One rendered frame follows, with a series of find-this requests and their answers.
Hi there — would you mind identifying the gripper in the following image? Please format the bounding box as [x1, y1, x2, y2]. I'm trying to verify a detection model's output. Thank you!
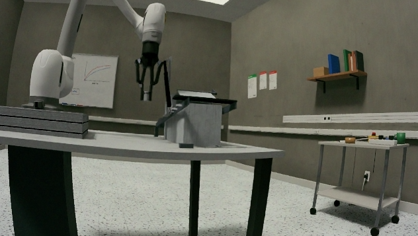
[134, 42, 164, 101]

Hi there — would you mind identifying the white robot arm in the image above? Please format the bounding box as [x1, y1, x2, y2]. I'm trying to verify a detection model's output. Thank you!
[21, 0, 166, 112]

